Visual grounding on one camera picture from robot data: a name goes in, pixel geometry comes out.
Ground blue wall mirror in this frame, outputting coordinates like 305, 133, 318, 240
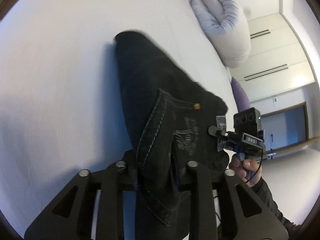
261, 103, 309, 152

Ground white bed sheet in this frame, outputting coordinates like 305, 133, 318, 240
1, 0, 237, 235

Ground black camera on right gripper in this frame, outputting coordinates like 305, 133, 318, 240
233, 107, 262, 139

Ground black cable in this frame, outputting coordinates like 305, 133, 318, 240
243, 144, 263, 183

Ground purple pillow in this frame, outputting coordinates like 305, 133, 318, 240
231, 77, 250, 112

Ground black denim pants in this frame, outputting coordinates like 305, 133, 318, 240
115, 31, 229, 239

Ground person's right hand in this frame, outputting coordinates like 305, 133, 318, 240
228, 154, 262, 188

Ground dark right sleeve forearm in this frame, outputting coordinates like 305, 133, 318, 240
252, 177, 300, 237

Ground white wardrobe doors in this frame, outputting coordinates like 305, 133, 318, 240
231, 0, 315, 101

